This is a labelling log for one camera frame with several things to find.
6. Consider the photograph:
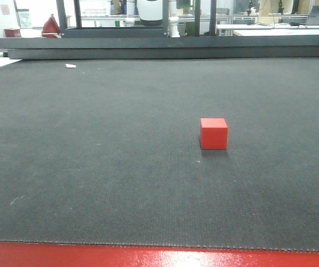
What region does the red magnetic cube block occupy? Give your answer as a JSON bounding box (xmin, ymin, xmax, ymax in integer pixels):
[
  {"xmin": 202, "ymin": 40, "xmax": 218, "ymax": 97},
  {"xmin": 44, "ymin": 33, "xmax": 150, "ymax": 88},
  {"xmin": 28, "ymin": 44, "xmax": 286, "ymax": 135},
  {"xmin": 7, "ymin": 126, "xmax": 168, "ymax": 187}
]
[{"xmin": 200, "ymin": 118, "xmax": 228, "ymax": 150}]

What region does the dark grey low platform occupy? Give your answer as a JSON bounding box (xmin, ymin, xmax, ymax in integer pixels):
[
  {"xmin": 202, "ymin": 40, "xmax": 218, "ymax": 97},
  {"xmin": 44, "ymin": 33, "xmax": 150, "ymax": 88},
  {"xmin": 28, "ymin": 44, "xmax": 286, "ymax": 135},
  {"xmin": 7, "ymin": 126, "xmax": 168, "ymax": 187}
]
[{"xmin": 0, "ymin": 35, "xmax": 319, "ymax": 60}]

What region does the red glossy front ledge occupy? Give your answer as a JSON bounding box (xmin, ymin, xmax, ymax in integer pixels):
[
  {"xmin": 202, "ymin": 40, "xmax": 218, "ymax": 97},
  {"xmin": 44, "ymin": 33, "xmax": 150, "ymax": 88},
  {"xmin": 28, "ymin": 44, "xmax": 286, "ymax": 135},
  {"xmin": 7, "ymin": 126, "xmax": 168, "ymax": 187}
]
[{"xmin": 0, "ymin": 242, "xmax": 319, "ymax": 266}]

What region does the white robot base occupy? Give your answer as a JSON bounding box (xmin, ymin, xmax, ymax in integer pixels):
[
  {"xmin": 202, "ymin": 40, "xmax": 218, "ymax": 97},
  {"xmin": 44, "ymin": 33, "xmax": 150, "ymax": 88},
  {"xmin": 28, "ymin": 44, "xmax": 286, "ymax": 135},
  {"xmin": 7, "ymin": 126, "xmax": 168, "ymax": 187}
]
[{"xmin": 125, "ymin": 0, "xmax": 180, "ymax": 38}]

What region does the white lab table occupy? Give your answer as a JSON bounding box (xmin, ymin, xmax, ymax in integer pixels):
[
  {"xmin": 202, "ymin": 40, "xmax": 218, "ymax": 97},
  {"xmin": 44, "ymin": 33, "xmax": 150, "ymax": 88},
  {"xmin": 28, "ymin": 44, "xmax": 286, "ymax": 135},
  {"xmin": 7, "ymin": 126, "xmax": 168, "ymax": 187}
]
[{"xmin": 216, "ymin": 24, "xmax": 319, "ymax": 37}]

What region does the black metal frame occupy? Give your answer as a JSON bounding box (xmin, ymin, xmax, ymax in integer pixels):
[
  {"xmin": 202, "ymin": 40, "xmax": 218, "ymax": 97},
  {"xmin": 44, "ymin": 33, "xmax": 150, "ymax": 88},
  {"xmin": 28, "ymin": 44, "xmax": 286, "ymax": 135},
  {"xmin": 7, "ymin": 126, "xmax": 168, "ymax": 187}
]
[{"xmin": 56, "ymin": 0, "xmax": 218, "ymax": 38}]

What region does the small white scrap piece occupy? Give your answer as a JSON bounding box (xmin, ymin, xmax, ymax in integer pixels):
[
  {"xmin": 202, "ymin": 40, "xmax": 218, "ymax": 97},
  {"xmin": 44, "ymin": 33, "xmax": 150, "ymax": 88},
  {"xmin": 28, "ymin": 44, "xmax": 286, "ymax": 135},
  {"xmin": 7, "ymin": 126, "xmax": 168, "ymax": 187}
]
[{"xmin": 65, "ymin": 63, "xmax": 77, "ymax": 68}]

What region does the small dark red box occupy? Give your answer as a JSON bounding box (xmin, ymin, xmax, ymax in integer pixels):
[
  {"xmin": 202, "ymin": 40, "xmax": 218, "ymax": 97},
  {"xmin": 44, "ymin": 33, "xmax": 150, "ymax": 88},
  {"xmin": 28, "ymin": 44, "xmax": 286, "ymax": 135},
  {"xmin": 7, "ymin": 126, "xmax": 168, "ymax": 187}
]
[{"xmin": 4, "ymin": 28, "xmax": 22, "ymax": 38}]

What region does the red cloth bag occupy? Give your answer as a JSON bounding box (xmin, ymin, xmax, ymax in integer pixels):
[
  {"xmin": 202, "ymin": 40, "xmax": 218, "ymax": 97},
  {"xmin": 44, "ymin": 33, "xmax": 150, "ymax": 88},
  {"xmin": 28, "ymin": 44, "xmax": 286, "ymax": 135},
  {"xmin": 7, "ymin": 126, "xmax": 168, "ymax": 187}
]
[{"xmin": 42, "ymin": 14, "xmax": 61, "ymax": 38}]

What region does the dark grey carpet mat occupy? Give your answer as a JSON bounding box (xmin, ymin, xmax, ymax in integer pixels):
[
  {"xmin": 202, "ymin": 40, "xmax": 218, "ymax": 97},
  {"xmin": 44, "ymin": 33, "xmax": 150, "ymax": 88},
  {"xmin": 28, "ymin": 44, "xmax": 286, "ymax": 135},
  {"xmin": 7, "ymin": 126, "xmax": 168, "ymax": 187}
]
[{"xmin": 0, "ymin": 58, "xmax": 319, "ymax": 251}]

